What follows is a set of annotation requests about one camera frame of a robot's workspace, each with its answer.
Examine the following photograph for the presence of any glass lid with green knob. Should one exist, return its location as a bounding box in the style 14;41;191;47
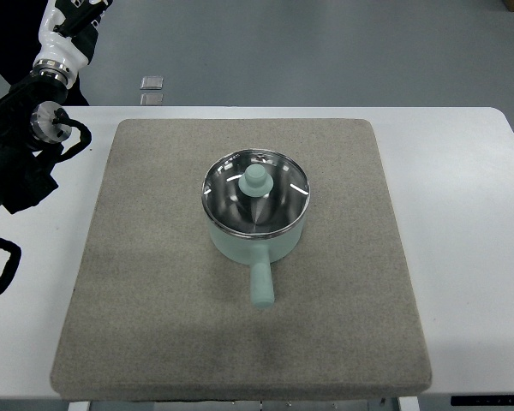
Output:
201;149;310;239

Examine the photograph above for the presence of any upper metal floor plate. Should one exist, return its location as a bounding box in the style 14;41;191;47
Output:
140;75;164;90

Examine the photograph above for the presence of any mint green saucepan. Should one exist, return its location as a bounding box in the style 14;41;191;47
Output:
201;147;312;310

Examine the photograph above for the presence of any metal floor plate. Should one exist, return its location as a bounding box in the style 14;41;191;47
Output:
140;75;164;90
140;92;164;106

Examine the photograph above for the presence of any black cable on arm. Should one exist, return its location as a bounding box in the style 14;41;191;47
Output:
0;235;23;302

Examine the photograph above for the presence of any black table control panel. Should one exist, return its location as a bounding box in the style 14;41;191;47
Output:
450;395;514;407

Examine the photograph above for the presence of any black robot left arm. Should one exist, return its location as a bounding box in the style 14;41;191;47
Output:
0;75;92;214

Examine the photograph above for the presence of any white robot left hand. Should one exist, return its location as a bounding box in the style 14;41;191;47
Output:
33;0;112;89

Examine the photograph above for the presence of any grey felt mat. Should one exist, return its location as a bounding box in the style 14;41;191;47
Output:
51;119;432;401

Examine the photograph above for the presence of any lower metal floor plate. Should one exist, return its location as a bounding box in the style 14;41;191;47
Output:
140;92;164;106

